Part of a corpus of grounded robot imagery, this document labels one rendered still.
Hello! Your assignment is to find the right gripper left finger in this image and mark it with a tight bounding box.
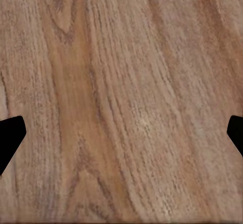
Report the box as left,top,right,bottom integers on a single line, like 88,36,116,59
0,116,26,177

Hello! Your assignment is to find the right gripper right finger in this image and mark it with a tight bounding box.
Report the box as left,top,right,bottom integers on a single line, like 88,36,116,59
227,115,243,156

